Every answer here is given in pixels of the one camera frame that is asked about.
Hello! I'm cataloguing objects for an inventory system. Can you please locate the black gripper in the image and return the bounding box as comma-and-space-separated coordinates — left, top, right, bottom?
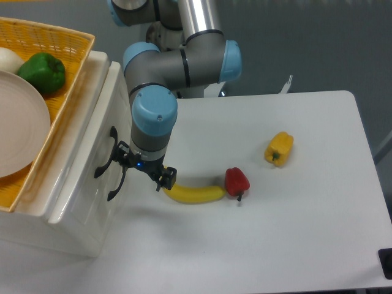
113, 141, 177, 192

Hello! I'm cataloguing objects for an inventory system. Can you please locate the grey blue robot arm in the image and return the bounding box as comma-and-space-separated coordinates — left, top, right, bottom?
108, 1, 242, 189

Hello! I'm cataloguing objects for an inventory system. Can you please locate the white drawer cabinet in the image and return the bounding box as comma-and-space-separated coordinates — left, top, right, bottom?
1, 51, 131, 257

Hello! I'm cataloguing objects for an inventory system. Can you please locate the yellow banana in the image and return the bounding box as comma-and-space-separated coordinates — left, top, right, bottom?
164, 184, 226, 205

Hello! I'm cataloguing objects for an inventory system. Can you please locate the red bell pepper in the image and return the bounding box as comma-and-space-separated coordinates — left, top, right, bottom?
225, 167, 251, 202

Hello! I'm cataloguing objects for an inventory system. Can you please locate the beige round plate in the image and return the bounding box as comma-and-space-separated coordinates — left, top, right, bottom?
1, 71, 50, 177

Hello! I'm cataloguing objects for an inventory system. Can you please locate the green bell pepper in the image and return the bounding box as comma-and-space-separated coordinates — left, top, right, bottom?
17, 52, 66, 94

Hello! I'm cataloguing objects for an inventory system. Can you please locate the yellow bell pepper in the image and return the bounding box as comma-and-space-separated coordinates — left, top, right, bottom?
264, 132, 294, 167

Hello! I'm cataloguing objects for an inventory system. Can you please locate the white clip at table edge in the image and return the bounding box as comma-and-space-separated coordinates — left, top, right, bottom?
279, 75, 293, 94

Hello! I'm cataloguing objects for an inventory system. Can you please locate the white onion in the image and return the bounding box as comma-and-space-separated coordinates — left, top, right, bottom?
0, 47, 25, 74

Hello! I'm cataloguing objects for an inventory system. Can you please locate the yellow woven basket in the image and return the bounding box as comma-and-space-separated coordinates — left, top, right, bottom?
0, 17, 96, 213

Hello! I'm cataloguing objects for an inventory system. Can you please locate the black corner device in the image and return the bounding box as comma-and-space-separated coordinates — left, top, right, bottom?
378, 248, 392, 280

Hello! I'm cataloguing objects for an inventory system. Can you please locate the black upper drawer handle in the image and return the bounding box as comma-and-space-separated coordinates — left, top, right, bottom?
94, 126, 119, 179

